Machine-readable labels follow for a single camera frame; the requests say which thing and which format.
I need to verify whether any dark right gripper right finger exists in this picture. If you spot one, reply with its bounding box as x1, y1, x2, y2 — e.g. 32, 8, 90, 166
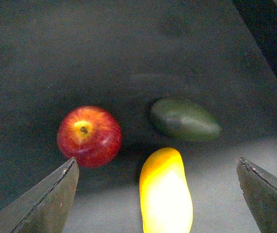
237, 157, 277, 233

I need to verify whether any red apple near front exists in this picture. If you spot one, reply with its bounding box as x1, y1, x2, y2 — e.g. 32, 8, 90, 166
57, 106, 122, 168

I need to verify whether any dark green avocado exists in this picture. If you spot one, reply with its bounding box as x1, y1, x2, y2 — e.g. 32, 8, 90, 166
149, 97, 222, 141

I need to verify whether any yellow mango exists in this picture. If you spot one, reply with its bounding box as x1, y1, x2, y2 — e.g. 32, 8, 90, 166
139, 148, 193, 233

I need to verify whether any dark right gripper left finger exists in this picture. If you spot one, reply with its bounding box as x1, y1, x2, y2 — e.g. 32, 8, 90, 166
0, 158, 79, 233

